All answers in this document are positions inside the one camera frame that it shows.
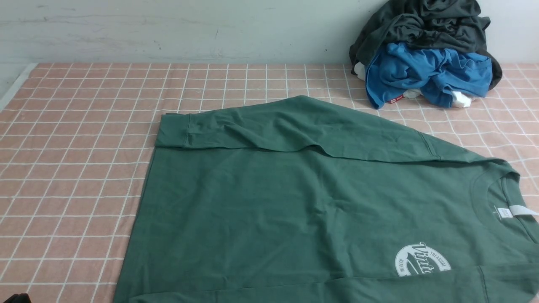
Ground green long sleeve shirt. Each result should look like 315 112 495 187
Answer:
113 96 538 303

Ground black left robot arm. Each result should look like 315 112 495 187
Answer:
3 293 32 303

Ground blue crumpled garment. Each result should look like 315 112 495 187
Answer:
365 43 493 109

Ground pink checkered tablecloth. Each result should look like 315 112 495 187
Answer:
0 63 539 303

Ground dark grey crumpled garment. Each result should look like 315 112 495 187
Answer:
349 0 503 89

